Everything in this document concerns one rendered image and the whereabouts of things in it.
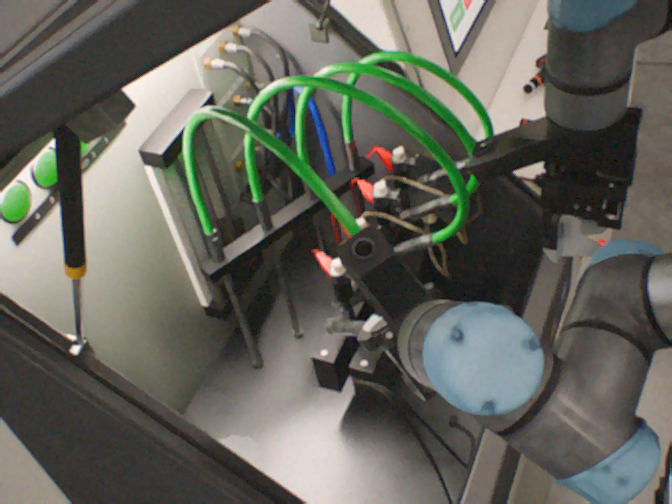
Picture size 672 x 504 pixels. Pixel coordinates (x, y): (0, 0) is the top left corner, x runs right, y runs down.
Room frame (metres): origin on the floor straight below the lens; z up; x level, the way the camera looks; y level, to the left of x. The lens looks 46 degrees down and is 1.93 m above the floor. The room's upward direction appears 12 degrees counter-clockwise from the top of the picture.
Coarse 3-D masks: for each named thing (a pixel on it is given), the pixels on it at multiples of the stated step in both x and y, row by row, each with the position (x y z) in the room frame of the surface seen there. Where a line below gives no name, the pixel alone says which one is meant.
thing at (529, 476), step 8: (560, 328) 0.84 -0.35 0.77; (520, 464) 0.60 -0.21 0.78; (528, 464) 0.65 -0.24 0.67; (520, 472) 0.60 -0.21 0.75; (528, 472) 0.66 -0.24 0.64; (536, 472) 0.72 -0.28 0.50; (544, 472) 0.80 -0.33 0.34; (520, 480) 0.60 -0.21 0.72; (528, 480) 0.66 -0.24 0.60; (536, 480) 0.73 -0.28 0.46; (544, 480) 0.81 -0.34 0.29; (512, 488) 0.56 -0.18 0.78; (520, 488) 0.61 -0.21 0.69; (528, 488) 0.66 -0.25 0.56; (536, 488) 0.73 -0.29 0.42; (544, 488) 0.82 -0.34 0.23; (512, 496) 0.56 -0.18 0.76; (520, 496) 0.61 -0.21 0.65; (528, 496) 0.67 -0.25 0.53; (536, 496) 0.74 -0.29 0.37; (544, 496) 0.82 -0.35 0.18
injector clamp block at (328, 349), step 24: (408, 264) 0.88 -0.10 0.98; (432, 264) 0.91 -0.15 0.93; (336, 312) 0.81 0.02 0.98; (360, 312) 0.80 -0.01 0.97; (336, 336) 0.76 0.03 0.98; (312, 360) 0.73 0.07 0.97; (336, 360) 0.72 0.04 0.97; (360, 360) 0.71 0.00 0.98; (384, 360) 0.72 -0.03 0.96; (336, 384) 0.72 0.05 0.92; (360, 384) 0.69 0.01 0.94; (384, 384) 0.71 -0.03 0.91
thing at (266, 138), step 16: (208, 112) 0.75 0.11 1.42; (224, 112) 0.73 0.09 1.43; (192, 128) 0.80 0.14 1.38; (240, 128) 0.71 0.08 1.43; (256, 128) 0.69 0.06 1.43; (192, 144) 0.82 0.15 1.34; (272, 144) 0.67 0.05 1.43; (192, 160) 0.83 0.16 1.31; (288, 160) 0.65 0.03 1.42; (192, 176) 0.84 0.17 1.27; (304, 176) 0.63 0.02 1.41; (192, 192) 0.84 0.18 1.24; (320, 192) 0.61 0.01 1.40; (336, 208) 0.60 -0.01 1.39; (208, 224) 0.85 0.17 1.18; (352, 224) 0.58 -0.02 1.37
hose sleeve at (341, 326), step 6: (336, 324) 0.63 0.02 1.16; (342, 324) 0.62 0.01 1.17; (348, 324) 0.62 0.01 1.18; (354, 324) 0.61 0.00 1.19; (360, 324) 0.60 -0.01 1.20; (336, 330) 0.63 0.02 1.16; (342, 330) 0.62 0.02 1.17; (348, 330) 0.61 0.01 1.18; (354, 330) 0.60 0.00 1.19; (360, 330) 0.59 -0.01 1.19
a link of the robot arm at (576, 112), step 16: (544, 96) 0.60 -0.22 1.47; (560, 96) 0.57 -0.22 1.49; (576, 96) 0.56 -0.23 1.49; (592, 96) 0.55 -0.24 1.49; (608, 96) 0.55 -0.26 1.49; (624, 96) 0.56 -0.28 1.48; (560, 112) 0.57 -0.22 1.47; (576, 112) 0.56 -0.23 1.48; (592, 112) 0.55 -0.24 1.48; (608, 112) 0.55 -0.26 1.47; (624, 112) 0.56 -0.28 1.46; (576, 128) 0.56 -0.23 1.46; (592, 128) 0.55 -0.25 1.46
